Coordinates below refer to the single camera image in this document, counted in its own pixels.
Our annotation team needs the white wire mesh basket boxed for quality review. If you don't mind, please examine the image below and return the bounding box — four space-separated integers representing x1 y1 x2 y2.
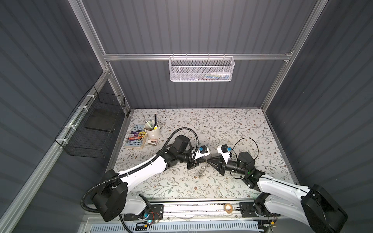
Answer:
168 56 235 82

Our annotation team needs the black wire mesh basket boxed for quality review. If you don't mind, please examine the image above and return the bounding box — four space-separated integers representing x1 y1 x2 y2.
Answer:
55 88 126 159

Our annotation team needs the white pen cup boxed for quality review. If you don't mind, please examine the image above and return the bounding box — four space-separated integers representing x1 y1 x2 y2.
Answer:
144 120 161 139

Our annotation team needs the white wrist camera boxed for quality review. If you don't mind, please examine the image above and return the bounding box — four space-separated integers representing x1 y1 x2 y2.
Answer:
194 146 210 160
217 144 232 164

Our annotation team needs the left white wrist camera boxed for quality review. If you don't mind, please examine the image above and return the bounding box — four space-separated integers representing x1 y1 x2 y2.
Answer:
194 146 210 160

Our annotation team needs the left black corrugated cable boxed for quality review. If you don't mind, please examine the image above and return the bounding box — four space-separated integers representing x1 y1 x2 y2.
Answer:
80 127 200 213

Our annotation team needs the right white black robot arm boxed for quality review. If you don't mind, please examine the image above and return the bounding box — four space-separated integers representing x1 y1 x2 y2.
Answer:
207 152 348 233

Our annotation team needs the roll of tape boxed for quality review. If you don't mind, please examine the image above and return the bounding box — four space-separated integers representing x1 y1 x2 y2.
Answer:
223 203 234 214

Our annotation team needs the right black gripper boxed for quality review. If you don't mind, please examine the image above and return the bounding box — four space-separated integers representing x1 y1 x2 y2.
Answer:
207 155 247 177

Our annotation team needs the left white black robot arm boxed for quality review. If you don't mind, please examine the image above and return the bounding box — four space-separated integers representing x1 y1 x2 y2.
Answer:
91 135 210 222

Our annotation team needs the large metal ring with keyrings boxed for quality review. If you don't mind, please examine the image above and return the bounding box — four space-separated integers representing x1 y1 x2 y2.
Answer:
196 162 209 179

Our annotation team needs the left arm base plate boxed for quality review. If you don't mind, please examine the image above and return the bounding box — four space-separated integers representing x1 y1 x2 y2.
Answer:
123 204 164 221

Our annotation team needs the colourful paperback book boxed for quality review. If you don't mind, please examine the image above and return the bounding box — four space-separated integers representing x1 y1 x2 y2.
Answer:
124 124 147 149

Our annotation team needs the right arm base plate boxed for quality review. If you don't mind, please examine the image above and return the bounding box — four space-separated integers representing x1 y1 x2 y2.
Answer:
236 202 279 218

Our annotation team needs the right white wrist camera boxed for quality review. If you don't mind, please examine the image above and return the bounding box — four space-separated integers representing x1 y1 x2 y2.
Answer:
217 144 232 164

